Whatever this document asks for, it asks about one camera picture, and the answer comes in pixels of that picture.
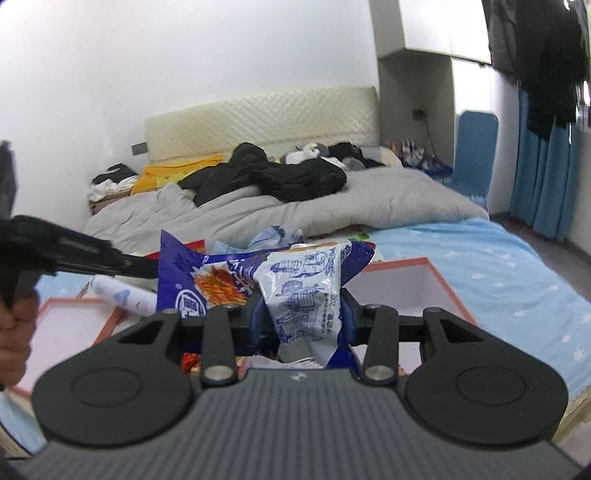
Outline clear plastic bag blue print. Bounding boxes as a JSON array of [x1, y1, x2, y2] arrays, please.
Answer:
[[210, 240, 259, 257]]

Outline person's left hand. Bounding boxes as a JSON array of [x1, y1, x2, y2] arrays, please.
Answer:
[[0, 293, 40, 391]]

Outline brown cardboard box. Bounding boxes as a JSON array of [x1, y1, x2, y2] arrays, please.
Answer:
[[88, 187, 134, 215]]

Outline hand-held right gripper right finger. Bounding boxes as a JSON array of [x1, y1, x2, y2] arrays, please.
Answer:
[[339, 288, 485, 385]]

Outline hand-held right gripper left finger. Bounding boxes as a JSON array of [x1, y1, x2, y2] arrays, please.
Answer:
[[108, 295, 269, 386]]

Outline yellow cloth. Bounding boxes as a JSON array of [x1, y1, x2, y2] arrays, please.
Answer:
[[131, 154, 225, 197]]

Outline light blue bed sheet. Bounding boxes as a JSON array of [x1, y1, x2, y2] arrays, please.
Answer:
[[0, 217, 591, 457]]

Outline black white plush toy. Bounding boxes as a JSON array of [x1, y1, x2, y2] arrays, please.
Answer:
[[284, 142, 331, 164]]

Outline blue chair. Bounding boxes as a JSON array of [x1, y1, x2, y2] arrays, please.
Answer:
[[445, 111, 499, 206]]

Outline dark hanging clothes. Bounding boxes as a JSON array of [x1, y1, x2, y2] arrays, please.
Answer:
[[482, 0, 591, 139]]

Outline crumpled white blue plastic bag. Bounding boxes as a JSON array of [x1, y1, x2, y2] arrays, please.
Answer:
[[249, 225, 303, 250]]

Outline cream padded headboard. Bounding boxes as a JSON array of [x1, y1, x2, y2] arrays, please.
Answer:
[[145, 85, 380, 164]]

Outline grey duvet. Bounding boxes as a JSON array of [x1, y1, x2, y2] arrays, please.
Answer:
[[85, 168, 490, 259]]

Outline blue white snack packet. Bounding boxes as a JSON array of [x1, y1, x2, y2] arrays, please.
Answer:
[[156, 229, 377, 370]]

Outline black white clothes pile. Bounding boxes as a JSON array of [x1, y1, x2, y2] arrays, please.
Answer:
[[90, 163, 139, 200]]

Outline white spray bottle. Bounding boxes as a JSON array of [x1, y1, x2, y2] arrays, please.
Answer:
[[88, 275, 160, 317]]

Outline group of small bottles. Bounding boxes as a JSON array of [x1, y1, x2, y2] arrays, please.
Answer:
[[392, 141, 428, 162]]

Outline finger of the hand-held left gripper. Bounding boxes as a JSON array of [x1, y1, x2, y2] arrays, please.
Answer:
[[113, 249, 160, 280]]

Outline blue curtain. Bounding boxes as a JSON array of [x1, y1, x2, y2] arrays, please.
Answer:
[[508, 80, 591, 243]]

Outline black jacket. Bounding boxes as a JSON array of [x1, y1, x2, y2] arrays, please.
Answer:
[[178, 142, 347, 207]]

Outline pink cardboard box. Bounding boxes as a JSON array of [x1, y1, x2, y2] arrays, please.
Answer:
[[344, 257, 479, 377]]

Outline pink box lid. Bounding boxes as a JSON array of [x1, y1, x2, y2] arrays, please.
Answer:
[[9, 298, 127, 398]]

